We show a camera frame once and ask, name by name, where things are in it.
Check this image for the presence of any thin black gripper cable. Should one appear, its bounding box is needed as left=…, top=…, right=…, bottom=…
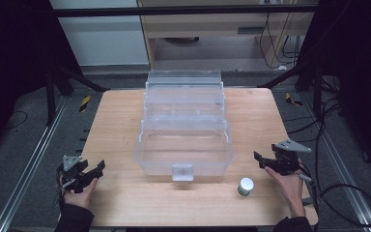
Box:
left=55, top=163, right=66, bottom=209

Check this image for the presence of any clear plastic storage box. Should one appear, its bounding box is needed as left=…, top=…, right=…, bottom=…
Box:
left=133, top=69, right=235, bottom=183

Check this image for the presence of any dark curtain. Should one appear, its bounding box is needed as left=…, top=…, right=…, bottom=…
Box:
left=0, top=0, right=85, bottom=162
left=298, top=0, right=371, bottom=182

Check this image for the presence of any light wooden desk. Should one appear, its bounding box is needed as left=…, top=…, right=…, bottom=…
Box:
left=136, top=0, right=317, bottom=70

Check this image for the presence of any black metal stand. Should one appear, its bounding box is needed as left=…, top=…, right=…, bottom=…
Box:
left=43, top=61, right=110, bottom=128
left=257, top=61, right=325, bottom=121

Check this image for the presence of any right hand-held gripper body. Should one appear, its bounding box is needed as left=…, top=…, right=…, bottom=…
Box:
left=271, top=138, right=312, bottom=177

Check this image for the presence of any small white jar green label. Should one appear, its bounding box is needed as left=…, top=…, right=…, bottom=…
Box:
left=237, top=177, right=255, bottom=197

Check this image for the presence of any white cabinet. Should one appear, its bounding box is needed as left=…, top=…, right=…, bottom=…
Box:
left=48, top=0, right=150, bottom=68

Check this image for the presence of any yellow black striped tape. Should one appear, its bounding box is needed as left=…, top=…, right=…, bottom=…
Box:
left=78, top=95, right=92, bottom=113

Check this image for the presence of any person's right hand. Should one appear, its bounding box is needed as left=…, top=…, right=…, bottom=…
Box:
left=264, top=159, right=306, bottom=218

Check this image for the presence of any black horizontal bar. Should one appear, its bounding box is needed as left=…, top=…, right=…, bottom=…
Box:
left=49, top=3, right=320, bottom=18

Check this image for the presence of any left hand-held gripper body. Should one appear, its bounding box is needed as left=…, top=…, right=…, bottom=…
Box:
left=57, top=155, right=90, bottom=193

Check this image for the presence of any black floor cable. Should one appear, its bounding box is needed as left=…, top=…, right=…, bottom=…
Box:
left=3, top=109, right=29, bottom=131

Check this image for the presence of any aluminium floor rail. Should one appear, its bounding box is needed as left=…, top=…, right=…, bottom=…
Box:
left=0, top=95, right=71, bottom=232
left=298, top=91, right=371, bottom=232

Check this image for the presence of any person's left hand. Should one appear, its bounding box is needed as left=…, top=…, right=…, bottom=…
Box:
left=59, top=177, right=100, bottom=210

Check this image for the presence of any yellow-handled tool right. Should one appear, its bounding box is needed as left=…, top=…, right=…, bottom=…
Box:
left=284, top=92, right=303, bottom=107

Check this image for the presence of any bundle of black desk cables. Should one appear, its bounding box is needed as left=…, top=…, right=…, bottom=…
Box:
left=258, top=0, right=303, bottom=71

